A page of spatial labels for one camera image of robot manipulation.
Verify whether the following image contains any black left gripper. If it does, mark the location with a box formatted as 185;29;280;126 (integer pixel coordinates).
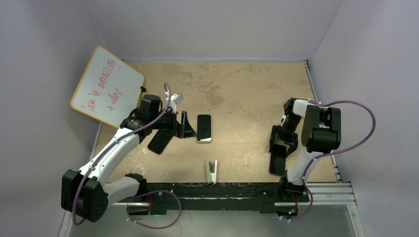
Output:
151;108;196;139

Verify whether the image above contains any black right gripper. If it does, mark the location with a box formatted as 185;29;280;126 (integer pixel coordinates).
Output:
270;114;302;157

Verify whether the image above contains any white phone case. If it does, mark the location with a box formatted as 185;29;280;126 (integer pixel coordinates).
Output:
196;114;213;143

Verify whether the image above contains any purple smartphone black screen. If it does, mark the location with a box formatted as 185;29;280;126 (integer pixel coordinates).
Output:
197;115;212;139

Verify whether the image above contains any black phone case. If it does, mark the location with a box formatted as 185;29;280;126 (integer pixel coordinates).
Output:
147;130;172;155

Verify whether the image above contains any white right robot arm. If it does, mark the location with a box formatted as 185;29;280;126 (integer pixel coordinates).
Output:
269;98;341;201

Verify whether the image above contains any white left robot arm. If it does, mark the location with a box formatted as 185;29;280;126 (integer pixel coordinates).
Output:
61;91;196;222

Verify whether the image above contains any white stapler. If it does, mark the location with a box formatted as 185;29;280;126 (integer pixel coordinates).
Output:
205;160;218;185

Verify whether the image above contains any yellow framed whiteboard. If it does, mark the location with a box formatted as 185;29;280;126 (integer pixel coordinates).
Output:
70;45;145;128

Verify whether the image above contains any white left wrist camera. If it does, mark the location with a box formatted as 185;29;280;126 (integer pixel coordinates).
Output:
166;92;184;114

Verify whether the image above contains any black aluminium mounting rail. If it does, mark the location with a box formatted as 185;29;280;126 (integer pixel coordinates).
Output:
67;182;357;217

